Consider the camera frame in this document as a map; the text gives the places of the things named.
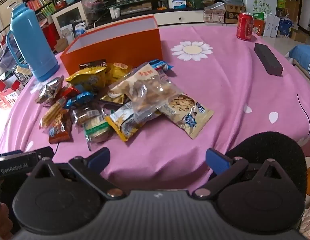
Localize green label biscuit packet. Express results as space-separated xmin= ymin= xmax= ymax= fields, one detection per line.
xmin=83 ymin=115 xmax=112 ymax=152

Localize orange cookie packet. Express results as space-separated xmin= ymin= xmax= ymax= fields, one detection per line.
xmin=48 ymin=109 xmax=72 ymax=144

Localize clear brown cookie packet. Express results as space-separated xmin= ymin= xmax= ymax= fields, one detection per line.
xmin=71 ymin=107 xmax=104 ymax=126

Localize beige cookie snack bag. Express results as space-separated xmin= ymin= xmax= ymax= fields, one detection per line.
xmin=159 ymin=94 xmax=214 ymax=139

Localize yellow white snack bag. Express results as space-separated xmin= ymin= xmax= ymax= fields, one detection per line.
xmin=105 ymin=101 xmax=161 ymax=142

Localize blue small candy packet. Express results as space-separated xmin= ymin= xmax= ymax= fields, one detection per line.
xmin=64 ymin=92 xmax=94 ymax=109

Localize Danisa butter cookies packet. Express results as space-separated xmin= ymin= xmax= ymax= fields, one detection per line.
xmin=99 ymin=90 xmax=129 ymax=106

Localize silver foil snack packet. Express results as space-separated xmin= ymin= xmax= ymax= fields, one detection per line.
xmin=35 ymin=75 xmax=64 ymax=107

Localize dark brown chocolate snack bag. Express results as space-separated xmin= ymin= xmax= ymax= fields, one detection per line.
xmin=79 ymin=59 xmax=107 ymax=69

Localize blue striped snack packet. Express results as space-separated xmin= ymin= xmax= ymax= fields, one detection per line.
xmin=148 ymin=59 xmax=173 ymax=71

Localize biscuit stick packet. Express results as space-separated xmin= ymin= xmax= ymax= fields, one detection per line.
xmin=40 ymin=97 xmax=66 ymax=129

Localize gold candy bag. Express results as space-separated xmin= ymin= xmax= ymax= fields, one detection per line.
xmin=105 ymin=62 xmax=133 ymax=85

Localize person's left hand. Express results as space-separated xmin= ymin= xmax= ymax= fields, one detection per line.
xmin=0 ymin=203 xmax=13 ymax=239

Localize black rectangular block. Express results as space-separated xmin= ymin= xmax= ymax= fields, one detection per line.
xmin=254 ymin=43 xmax=283 ymax=76

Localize blue thermos jug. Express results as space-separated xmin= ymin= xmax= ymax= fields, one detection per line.
xmin=6 ymin=3 xmax=59 ymax=82

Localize orange storage box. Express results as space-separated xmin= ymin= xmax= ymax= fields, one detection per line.
xmin=60 ymin=15 xmax=163 ymax=75

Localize red soda can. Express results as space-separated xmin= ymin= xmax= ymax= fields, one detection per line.
xmin=236 ymin=12 xmax=254 ymax=41

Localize white small cabinet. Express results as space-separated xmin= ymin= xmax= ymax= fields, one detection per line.
xmin=52 ymin=1 xmax=89 ymax=38

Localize white TV cabinet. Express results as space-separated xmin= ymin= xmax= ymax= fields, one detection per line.
xmin=94 ymin=0 xmax=244 ymax=27

